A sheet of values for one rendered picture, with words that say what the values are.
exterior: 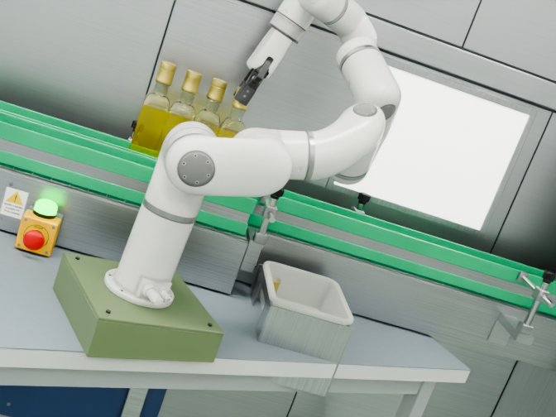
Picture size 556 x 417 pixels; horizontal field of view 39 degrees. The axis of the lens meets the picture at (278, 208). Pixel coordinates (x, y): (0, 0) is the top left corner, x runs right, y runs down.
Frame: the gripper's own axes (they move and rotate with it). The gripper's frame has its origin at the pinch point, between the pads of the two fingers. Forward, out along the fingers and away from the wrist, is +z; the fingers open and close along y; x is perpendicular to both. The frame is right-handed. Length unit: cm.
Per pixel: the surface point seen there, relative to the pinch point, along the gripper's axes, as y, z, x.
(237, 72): -12.2, -1.9, -2.3
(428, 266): 4, 10, 57
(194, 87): 1.3, 4.7, -9.8
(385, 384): 22, 34, 58
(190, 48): -12.4, -0.7, -14.1
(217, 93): 1.4, 3.2, -5.0
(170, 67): 1.0, 4.0, -16.3
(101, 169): 12.9, 27.5, -17.6
